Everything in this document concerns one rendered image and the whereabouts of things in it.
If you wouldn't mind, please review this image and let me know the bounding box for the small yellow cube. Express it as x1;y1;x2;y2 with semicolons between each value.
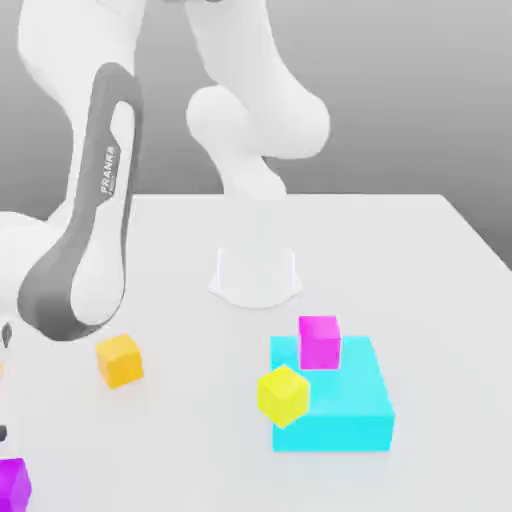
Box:
256;364;312;430

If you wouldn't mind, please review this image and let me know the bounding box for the large cyan box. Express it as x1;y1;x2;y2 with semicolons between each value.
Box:
269;335;397;454

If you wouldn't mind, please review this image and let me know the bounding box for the small orange cube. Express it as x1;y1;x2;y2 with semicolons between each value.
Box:
94;333;146;391

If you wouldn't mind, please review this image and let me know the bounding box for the small purple cube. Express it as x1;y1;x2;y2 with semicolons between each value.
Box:
0;457;33;512

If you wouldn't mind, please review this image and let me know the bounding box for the small magenta cube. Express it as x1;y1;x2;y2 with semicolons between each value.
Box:
298;315;343;372

